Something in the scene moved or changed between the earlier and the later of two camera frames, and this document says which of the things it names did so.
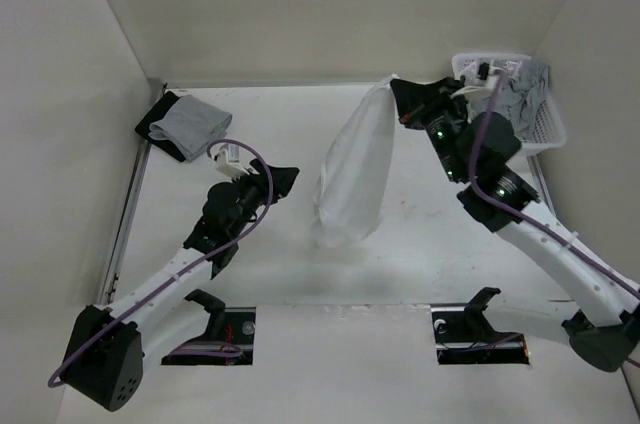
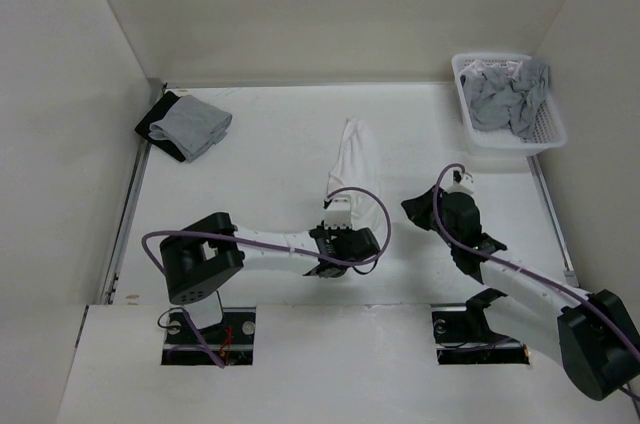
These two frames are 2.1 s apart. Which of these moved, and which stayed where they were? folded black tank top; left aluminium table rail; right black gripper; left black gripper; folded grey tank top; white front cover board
Moved: left black gripper; right black gripper
Stayed: folded grey tank top; folded black tank top; white front cover board; left aluminium table rail
